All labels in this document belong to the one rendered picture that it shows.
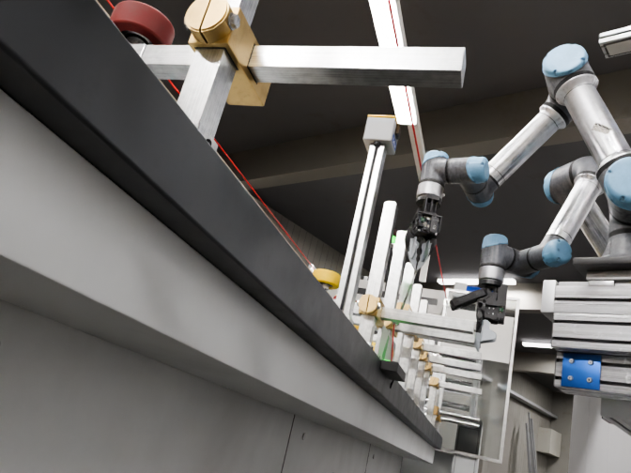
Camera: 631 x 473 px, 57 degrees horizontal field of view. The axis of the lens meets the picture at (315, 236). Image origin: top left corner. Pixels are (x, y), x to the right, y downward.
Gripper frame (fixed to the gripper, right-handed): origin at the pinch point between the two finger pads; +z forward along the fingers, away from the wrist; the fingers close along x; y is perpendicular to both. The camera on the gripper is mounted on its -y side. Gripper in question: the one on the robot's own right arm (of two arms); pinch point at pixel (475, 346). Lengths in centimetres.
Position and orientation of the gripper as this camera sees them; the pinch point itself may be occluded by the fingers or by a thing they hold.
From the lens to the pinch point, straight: 179.8
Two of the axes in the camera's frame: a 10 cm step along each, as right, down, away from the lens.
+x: 2.5, 3.8, 8.9
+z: -2.1, 9.2, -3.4
